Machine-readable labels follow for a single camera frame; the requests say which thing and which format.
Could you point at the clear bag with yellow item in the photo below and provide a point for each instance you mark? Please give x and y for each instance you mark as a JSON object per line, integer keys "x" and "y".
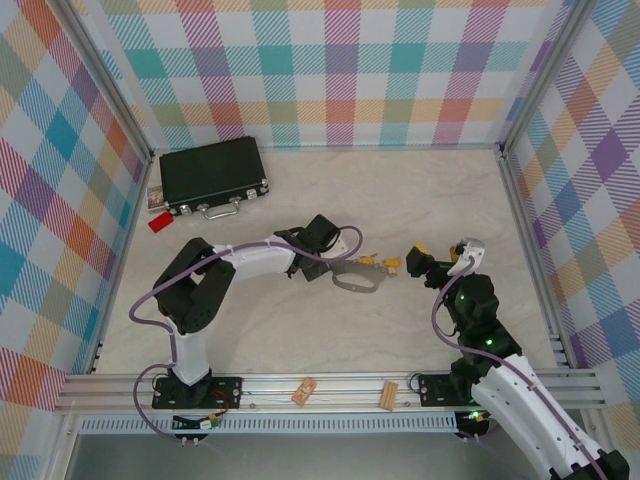
{"x": 360, "y": 272}

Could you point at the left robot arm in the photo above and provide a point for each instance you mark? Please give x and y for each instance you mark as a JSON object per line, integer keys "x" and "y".
{"x": 260, "y": 257}

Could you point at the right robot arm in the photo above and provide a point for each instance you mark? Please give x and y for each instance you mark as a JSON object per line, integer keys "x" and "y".
{"x": 525, "y": 400}

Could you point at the small wooden block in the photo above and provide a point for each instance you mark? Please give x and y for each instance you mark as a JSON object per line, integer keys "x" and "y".
{"x": 389, "y": 396}

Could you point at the black ribbed carry case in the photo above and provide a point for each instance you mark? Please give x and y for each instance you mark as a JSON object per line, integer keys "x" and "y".
{"x": 210, "y": 170}

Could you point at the orange printed wooden piece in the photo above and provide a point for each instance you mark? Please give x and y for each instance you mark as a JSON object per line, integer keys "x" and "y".
{"x": 304, "y": 391}

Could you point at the red block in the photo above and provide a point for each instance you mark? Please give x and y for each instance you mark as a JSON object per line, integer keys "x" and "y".
{"x": 160, "y": 223}

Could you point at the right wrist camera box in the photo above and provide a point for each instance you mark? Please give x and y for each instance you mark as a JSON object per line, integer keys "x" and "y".
{"x": 470, "y": 250}

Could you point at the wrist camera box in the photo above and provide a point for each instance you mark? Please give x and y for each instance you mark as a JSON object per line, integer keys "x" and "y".
{"x": 341, "y": 248}
{"x": 470, "y": 250}

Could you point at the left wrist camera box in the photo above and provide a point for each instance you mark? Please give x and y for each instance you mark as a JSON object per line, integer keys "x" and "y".
{"x": 341, "y": 248}

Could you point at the aluminium side rail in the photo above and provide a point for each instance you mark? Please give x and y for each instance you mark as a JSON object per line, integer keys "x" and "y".
{"x": 131, "y": 225}
{"x": 523, "y": 225}

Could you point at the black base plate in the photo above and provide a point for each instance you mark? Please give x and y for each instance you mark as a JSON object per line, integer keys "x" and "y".
{"x": 432, "y": 392}
{"x": 225, "y": 392}

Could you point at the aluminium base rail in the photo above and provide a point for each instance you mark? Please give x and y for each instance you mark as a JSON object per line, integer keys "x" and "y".
{"x": 350, "y": 395}

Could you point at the aluminium frame post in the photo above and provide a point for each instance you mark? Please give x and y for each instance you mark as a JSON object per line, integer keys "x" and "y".
{"x": 539, "y": 75}
{"x": 119, "y": 85}

